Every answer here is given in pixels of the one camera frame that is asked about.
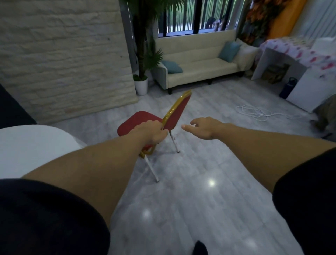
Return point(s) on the person's right hand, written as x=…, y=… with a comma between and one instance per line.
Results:
x=210, y=128

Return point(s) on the person's left hand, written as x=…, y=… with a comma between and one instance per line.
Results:
x=148, y=132

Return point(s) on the person's right thumb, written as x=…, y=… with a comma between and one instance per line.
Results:
x=190, y=128

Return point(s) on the person's left fingers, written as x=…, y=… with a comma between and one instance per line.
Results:
x=158, y=132

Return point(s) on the red chair with gold frame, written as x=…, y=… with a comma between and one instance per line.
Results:
x=179, y=107

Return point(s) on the person's right forearm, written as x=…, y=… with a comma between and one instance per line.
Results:
x=267, y=152

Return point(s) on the person's left forearm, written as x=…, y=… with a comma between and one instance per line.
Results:
x=97, y=170

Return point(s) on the white plant pot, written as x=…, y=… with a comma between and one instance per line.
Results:
x=141, y=86

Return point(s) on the cream sofa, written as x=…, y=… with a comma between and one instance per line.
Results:
x=199, y=69

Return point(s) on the small blue cushion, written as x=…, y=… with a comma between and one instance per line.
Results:
x=172, y=67

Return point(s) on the blue square cushion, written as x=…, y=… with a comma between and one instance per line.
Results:
x=229, y=51

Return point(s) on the cream cushion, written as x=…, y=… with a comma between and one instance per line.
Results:
x=245, y=56

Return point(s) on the green palm plant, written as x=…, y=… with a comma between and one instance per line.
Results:
x=143, y=39

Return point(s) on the woven basket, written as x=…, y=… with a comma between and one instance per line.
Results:
x=275, y=74

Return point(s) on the dark blue water bottle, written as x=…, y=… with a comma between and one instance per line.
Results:
x=288, y=88

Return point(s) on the barred window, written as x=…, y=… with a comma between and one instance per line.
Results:
x=183, y=15

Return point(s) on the person's black shoe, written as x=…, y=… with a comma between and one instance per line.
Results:
x=200, y=249

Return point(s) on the white desk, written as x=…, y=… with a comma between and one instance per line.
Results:
x=307, y=89

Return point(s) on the white round table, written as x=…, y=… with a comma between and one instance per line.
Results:
x=34, y=149

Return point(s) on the colourful floral curtain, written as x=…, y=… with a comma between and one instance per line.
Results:
x=259, y=18

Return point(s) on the pink floral cloth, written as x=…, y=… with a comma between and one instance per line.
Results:
x=299, y=51

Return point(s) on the person's black right sleeve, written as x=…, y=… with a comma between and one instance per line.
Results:
x=309, y=205

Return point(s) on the person's black sleeve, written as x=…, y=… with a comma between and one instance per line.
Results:
x=309, y=205
x=47, y=220

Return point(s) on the person's black left sleeve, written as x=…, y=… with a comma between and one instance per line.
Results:
x=47, y=220

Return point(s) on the orange curtain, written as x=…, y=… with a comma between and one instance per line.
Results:
x=287, y=18

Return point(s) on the black couch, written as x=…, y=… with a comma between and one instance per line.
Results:
x=11, y=110

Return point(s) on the white sheer curtain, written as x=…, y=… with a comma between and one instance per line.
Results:
x=317, y=18

